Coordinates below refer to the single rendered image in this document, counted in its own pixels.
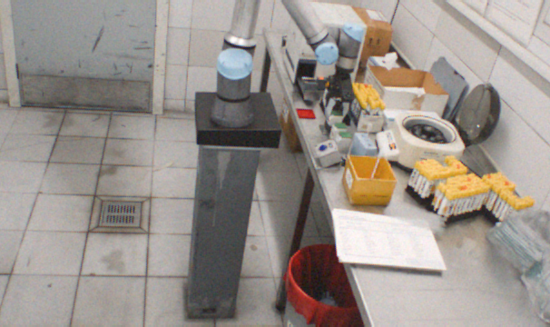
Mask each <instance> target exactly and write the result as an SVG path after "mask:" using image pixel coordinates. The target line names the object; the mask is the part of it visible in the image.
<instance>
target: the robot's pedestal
mask: <svg viewBox="0 0 550 327"><path fill-rule="evenodd" d="M259 157H260V147H249V146H228V145H208V144H199V152H198V163H197V173H196V185H195V195H194V206H193V217H192V237H191V249H190V260H189V271H188V282H187V306H188V319H196V318H233V317H234V311H235V305H236V300H237V293H238V287H239V281H240V276H241V265H242V258H243V253H244V247H246V242H245V240H247V234H248V229H249V223H250V211H251V206H252V199H253V194H254V187H255V181H256V175H257V170H258V162H259Z"/></svg>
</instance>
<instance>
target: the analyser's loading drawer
mask: <svg viewBox="0 0 550 327"><path fill-rule="evenodd" d="M296 78H297V80H298V83H299V85H300V89H302V91H303V94H304V100H312V101H320V97H321V91H318V90H317V84H316V83H315V78H311V77H310V75H303V74H297V77H296Z"/></svg>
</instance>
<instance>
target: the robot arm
mask: <svg viewBox="0 0 550 327"><path fill-rule="evenodd" d="M260 1H261V0H235V4H234V9H233V14H232V20H231V30H230V31H229V32H228V33H227V34H226V35H225V36H224V41H223V47H222V48H221V53H220V54H219V56H218V60H217V88H216V98H215V101H214V103H213V106H212V108H211V119H212V121H213V122H214V123H216V124H219V125H222V126H227V127H241V126H244V125H248V124H250V123H251V122H252V121H253V117H254V111H253V108H252V104H251V100H250V87H251V74H252V67H253V57H254V53H255V49H256V44H257V41H256V39H255V38H254V32H255V28H256V24H257V19H258V13H259V10H260ZM280 1H281V3H282V4H283V6H285V7H286V9H287V11H288V12H289V14H290V16H291V17H292V20H293V22H294V23H295V25H296V26H297V27H298V28H299V30H300V32H301V34H302V35H303V37H305V38H306V43H307V44H308V45H310V48H311V49H312V51H313V53H314V55H315V58H316V60H317V61H318V62H319V63H320V64H324V65H330V64H333V63H334V62H335V74H334V75H329V78H328V81H327V86H326V88H327V89H328V93H327V95H326V100H325V102H324V105H325V116H326V119H329V117H330V113H331V112H332V106H333V105H334V104H335V103H336V102H335V100H334V99H333V97H335V99H337V98H341V104H342V109H341V110H342V113H343V115H344V116H343V118H344V117H345V116H346V114H347V113H348V111H349V108H350V106H351V104H352V102H353V101H354V99H355V96H354V92H353V86H352V82H351V77H350V74H352V73H354V69H355V67H356V63H357V60H358V52H359V48H360V45H361V42H362V37H363V31H364V29H363V27H362V26H361V25H359V24H355V23H345V24H344V25H343V26H342V28H337V27H331V26H325V25H323V23H322V22H321V21H320V19H319V17H318V14H317V12H316V11H315V9H314V7H313V6H312V4H311V2H310V1H309V0H280ZM328 83H329V86H328Z"/></svg>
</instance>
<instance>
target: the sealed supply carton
mask: <svg viewBox="0 0 550 327"><path fill-rule="evenodd" d="M350 8H351V9H352V10H354V11H355V12H356V14H357V15H358V16H359V18H360V19H361V20H362V21H363V22H364V24H365V25H366V26H367V31H366V34H365V39H364V43H363V46H362V50H361V54H360V58H359V59H360V60H368V58H369V57H370V56H382V57H385V55H386V54H387V53H388V49H389V45H390V42H391V37H392V33H393V29H392V27H391V25H390V23H389V22H388V19H387V18H386V17H385V16H384V14H383V13H382V12H381V11H377V10H371V9H366V8H362V7H353V6H351V7H350Z"/></svg>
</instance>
